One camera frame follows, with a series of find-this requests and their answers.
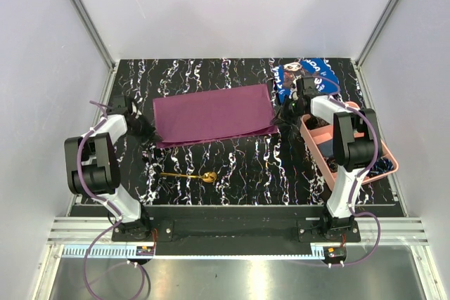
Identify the magenta cloth napkin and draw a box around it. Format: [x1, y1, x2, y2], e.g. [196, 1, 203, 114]
[153, 84, 278, 148]

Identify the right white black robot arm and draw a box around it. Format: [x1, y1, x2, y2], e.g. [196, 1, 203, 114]
[271, 75, 382, 242]

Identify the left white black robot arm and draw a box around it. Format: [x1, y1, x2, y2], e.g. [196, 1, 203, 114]
[64, 96, 161, 241]

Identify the blue printed cloth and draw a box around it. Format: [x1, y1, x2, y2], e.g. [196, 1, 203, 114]
[271, 58, 339, 105]

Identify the dark brown object in tray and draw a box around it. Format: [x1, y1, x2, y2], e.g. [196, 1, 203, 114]
[305, 116, 328, 130]

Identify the pink compartment tray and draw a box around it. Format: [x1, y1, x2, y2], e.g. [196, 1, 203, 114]
[300, 96, 399, 191]

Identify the gold spoon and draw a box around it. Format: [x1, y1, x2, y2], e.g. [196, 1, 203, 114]
[160, 171, 217, 183]

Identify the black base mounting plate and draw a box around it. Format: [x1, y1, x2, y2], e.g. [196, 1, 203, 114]
[111, 204, 361, 257]

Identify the front aluminium rail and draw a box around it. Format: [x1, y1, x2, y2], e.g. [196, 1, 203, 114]
[47, 217, 432, 244]

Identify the blue black cable bundle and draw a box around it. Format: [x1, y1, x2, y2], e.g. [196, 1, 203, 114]
[372, 159, 394, 174]

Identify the left aluminium frame post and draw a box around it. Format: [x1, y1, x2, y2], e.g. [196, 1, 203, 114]
[49, 0, 119, 69]

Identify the aluminium frame post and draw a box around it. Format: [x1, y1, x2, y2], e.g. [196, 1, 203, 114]
[49, 0, 119, 69]
[354, 0, 423, 67]

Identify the right aluminium frame post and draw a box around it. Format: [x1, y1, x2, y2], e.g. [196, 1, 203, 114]
[354, 0, 423, 67]

